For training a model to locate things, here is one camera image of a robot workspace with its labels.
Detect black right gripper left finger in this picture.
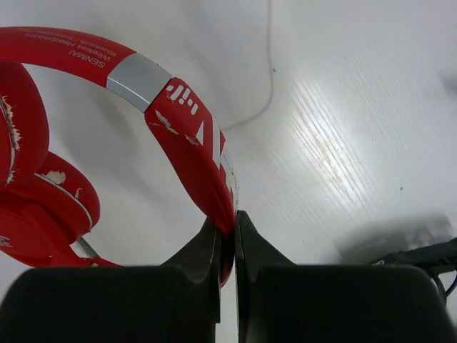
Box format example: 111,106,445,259
1,220,221,342

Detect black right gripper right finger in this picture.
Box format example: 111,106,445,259
234,211,452,342

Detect red wireless headphones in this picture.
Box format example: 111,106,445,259
0,25,238,289

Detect white headphone cable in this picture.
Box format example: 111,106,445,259
224,0,276,131

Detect black headphones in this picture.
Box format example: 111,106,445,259
370,238,456,303

